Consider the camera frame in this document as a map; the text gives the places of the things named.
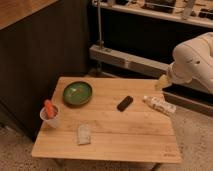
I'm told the dark wooden cabinet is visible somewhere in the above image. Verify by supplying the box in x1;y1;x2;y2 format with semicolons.
0;0;89;140

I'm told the bamboo folding table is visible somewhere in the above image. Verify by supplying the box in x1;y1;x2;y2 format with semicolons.
32;77;181;163

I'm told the white plastic bottle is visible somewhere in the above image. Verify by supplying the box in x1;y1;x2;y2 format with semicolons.
143;96;176;116

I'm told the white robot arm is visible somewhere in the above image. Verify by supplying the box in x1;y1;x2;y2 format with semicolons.
155;32;213;94

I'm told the white plastic cup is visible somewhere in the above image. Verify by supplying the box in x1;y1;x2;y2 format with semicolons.
40;106;60;128

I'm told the metal shelf rack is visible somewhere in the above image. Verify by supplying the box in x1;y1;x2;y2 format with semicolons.
89;0;213;116

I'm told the orange carrot toy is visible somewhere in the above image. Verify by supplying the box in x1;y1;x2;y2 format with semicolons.
44;100;56;119

